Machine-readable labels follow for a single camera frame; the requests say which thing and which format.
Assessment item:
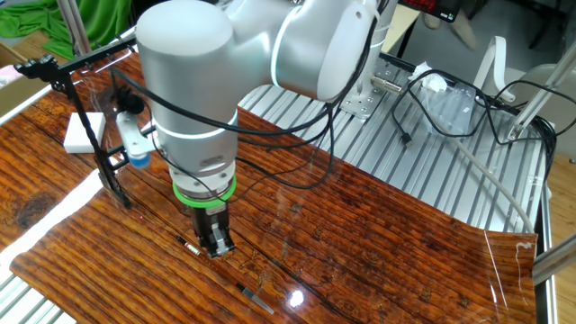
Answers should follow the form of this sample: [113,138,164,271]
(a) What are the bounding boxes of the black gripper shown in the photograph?
[188,204,238,260]

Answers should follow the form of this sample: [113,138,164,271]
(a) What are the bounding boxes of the thin black pen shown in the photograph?
[175,236,275,315]

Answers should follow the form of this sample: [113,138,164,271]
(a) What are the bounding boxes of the black pen rack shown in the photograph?
[13,35,158,211]

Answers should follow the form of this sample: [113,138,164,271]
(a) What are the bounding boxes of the wood grain table mat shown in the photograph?
[0,49,539,324]

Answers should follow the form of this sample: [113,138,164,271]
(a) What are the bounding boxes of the white foam block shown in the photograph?
[62,111,107,155]

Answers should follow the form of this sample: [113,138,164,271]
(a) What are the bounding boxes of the aluminium robot mounting plate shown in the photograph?
[339,44,406,122]

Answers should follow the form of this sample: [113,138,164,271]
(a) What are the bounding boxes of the silver metal cylinder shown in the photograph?
[371,75,404,95]

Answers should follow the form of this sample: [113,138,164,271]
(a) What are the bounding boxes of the green cloth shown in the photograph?
[0,0,132,60]

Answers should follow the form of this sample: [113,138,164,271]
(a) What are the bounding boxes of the cardboard box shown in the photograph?
[0,40,49,119]

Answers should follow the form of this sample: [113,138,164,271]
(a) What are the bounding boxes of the clear plastic bag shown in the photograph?
[422,83,479,137]

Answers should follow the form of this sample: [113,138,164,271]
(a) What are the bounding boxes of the white crumpled paper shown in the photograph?
[408,60,447,94]

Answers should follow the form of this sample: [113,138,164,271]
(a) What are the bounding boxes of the black meter red digits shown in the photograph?
[398,0,463,23]

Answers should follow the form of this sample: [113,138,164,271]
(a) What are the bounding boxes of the white plastic chair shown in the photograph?
[472,35,576,136]

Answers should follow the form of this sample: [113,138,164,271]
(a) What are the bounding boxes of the green flange ring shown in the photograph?
[172,175,238,210]

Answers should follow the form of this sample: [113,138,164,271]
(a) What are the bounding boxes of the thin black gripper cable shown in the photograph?
[150,107,337,203]

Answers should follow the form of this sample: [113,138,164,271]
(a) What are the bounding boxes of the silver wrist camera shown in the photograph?
[115,111,155,170]

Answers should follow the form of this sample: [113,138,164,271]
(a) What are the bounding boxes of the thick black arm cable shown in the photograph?
[110,8,383,136]

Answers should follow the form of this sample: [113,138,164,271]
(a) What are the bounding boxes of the black usb cable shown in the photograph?
[390,67,496,149]

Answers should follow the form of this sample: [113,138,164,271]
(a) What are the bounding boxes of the aluminium frame post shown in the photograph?
[532,232,576,287]
[507,52,576,141]
[56,0,91,58]

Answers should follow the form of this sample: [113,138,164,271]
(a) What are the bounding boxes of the grey hose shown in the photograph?
[422,112,536,234]

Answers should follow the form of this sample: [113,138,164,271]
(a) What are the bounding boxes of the black cable bundle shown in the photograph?
[476,78,562,181]

